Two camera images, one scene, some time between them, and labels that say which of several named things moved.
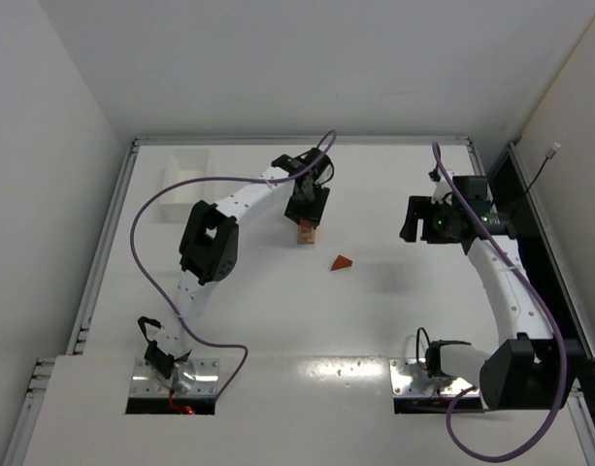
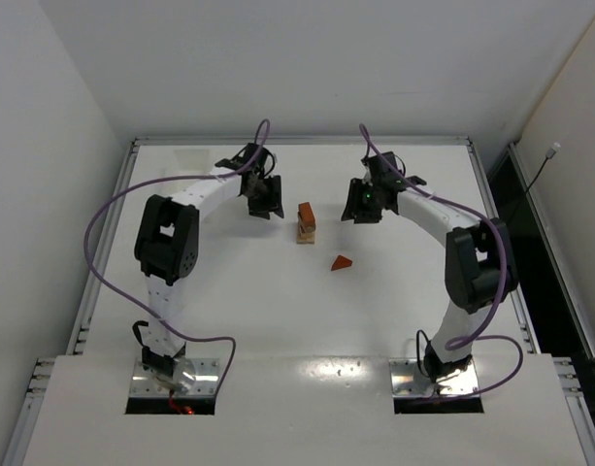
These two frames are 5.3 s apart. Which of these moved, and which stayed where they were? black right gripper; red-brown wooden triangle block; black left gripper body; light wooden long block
Moved: black left gripper body; black right gripper
Stayed: light wooden long block; red-brown wooden triangle block
